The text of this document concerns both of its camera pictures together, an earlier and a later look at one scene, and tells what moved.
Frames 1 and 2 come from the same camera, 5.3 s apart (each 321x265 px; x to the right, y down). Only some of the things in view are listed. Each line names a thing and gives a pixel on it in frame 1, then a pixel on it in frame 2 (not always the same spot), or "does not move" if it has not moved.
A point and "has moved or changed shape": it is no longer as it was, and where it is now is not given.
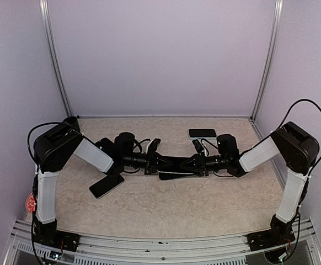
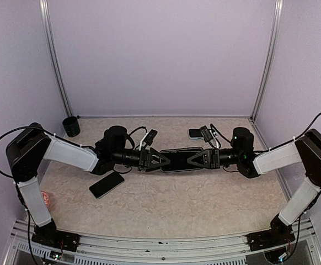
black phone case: x=168 y=175 has moved or changed shape
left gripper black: x=153 y=161 does not move
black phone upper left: x=106 y=184 does not move
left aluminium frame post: x=44 y=4 does not move
